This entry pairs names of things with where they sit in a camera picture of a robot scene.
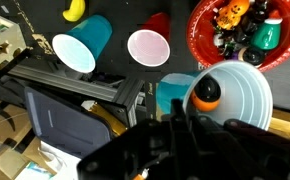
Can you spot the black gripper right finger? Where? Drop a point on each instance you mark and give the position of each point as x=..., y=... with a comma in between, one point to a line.
x=257, y=135

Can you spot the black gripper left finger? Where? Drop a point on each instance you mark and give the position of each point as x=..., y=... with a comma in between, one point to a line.
x=180, y=121

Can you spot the blue plastic cup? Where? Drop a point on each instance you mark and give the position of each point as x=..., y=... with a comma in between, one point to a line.
x=245, y=93
x=80, y=47

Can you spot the red plastic cup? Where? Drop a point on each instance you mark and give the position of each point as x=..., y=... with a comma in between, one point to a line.
x=149, y=46

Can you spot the red plate with toys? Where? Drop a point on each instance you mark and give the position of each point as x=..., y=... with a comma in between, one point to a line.
x=200, y=32

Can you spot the orange black toy ball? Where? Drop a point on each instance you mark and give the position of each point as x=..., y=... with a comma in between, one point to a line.
x=206, y=94

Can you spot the dark blue bin lid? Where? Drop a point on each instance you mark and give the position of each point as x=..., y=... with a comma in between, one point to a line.
x=65, y=126

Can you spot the yellow toy banana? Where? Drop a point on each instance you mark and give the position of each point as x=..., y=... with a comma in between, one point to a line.
x=75, y=11

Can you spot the cardboard box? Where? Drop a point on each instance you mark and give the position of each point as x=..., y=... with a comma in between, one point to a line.
x=12, y=161

